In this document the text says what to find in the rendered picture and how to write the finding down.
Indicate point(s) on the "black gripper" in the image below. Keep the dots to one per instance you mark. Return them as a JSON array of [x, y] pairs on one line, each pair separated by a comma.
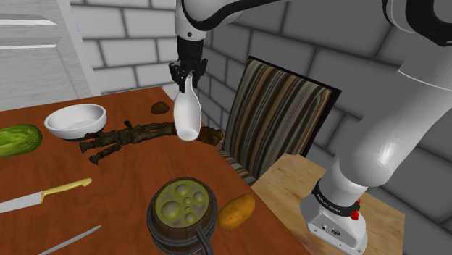
[[189, 49]]

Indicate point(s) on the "white bottle vase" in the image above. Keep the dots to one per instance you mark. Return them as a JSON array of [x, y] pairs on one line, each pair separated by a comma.
[[187, 113]]

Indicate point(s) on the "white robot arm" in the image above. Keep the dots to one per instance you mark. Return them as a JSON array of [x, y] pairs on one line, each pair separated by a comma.
[[395, 134]]

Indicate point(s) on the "small brown lump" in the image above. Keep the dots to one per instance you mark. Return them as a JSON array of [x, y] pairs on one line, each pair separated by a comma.
[[159, 108]]

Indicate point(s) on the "striped upholstered chair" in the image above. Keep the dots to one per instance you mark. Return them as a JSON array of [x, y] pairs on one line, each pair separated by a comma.
[[275, 120]]

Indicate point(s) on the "white bowl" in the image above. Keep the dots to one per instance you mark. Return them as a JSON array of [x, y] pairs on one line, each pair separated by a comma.
[[76, 120]]

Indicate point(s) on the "brown wooden table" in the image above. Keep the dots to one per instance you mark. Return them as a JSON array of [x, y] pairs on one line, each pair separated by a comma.
[[120, 187]]

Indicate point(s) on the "wooden barrel with green liquid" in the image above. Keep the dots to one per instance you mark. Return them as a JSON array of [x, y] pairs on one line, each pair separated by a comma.
[[182, 208]]

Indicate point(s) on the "brown potato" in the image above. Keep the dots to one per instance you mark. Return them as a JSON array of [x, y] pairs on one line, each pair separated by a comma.
[[236, 212]]

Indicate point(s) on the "light wooden robot stand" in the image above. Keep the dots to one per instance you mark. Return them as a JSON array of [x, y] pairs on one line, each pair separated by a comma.
[[282, 187]]

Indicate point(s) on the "white panelled door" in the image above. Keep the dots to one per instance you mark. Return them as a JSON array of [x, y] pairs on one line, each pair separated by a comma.
[[35, 70]]

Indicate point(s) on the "green lettuce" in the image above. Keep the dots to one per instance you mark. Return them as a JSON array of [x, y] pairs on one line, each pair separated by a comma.
[[17, 140]]

